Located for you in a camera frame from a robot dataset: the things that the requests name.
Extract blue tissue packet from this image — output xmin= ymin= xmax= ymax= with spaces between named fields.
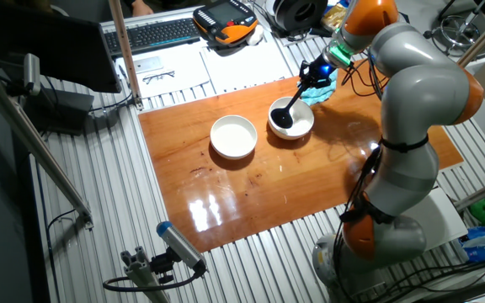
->
xmin=457 ymin=226 xmax=485 ymax=264

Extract teal terry cloth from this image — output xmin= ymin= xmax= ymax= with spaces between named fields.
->
xmin=300 ymin=69 xmax=339 ymax=107

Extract silver smartphone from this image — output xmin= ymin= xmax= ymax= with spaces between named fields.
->
xmin=132 ymin=56 xmax=165 ymax=75

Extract black camera cable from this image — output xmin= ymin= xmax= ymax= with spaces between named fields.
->
xmin=102 ymin=268 xmax=204 ymax=294

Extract black computer keyboard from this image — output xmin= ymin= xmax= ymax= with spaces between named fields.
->
xmin=103 ymin=17 xmax=202 ymax=59

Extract grey diagonal camera pole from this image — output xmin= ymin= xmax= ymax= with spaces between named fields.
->
xmin=0 ymin=54 xmax=95 ymax=231

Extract aluminium profile camera bracket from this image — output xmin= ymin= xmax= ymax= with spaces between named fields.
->
xmin=120 ymin=246 xmax=176 ymax=303

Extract black ladle with red accents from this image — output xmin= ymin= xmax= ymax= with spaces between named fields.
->
xmin=269 ymin=82 xmax=311 ymax=130

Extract black monitor base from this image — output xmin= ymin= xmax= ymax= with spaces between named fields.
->
xmin=23 ymin=86 xmax=95 ymax=136

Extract bystander forearm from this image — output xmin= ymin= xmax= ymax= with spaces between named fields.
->
xmin=120 ymin=0 xmax=154 ymax=18

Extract white printed paper sheet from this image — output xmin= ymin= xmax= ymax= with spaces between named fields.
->
xmin=115 ymin=50 xmax=211 ymax=100
xmin=200 ymin=40 xmax=306 ymax=94

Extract glossy wooden board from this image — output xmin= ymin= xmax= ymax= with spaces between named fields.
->
xmin=138 ymin=61 xmax=466 ymax=253

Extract chrome stool base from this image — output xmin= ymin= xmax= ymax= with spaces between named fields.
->
xmin=422 ymin=0 xmax=485 ymax=60

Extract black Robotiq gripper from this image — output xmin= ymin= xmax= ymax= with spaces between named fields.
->
xmin=297 ymin=57 xmax=335 ymax=92

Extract black monitor cable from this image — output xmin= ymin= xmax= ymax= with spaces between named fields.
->
xmin=88 ymin=90 xmax=134 ymax=114

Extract yellow snack packet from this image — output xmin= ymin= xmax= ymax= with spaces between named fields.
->
xmin=321 ymin=3 xmax=348 ymax=31

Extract black rimmed eyeglasses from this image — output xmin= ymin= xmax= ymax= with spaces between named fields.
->
xmin=141 ymin=69 xmax=176 ymax=85

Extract orange black teach pendant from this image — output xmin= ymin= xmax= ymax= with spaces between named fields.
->
xmin=192 ymin=0 xmax=259 ymax=46

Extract green printed camera mount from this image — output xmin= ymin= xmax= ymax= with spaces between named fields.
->
xmin=324 ymin=40 xmax=355 ymax=69

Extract silver blue-ended depth camera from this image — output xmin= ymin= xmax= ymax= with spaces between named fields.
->
xmin=156 ymin=221 xmax=208 ymax=274

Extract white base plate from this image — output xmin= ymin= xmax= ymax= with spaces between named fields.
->
xmin=410 ymin=187 xmax=470 ymax=254

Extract black computer monitor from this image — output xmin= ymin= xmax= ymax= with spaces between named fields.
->
xmin=0 ymin=0 xmax=122 ymax=94

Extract white ceramic bowl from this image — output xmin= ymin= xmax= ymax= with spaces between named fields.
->
xmin=210 ymin=114 xmax=259 ymax=161
xmin=268 ymin=96 xmax=316 ymax=141

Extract black round spool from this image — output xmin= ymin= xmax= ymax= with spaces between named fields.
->
xmin=272 ymin=0 xmax=329 ymax=35

